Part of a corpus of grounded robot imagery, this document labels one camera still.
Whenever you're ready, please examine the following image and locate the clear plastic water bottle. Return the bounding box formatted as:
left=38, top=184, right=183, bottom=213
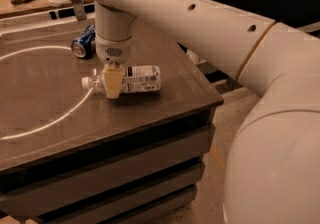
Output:
left=81, top=65, right=161, bottom=94

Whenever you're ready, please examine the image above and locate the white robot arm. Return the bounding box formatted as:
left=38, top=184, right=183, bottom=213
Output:
left=94, top=0, right=320, bottom=224

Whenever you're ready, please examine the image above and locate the blue soda can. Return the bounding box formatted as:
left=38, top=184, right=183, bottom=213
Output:
left=71, top=24, right=95, bottom=59

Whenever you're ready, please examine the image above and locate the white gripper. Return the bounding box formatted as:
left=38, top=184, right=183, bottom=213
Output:
left=95, top=35, right=133, bottom=99

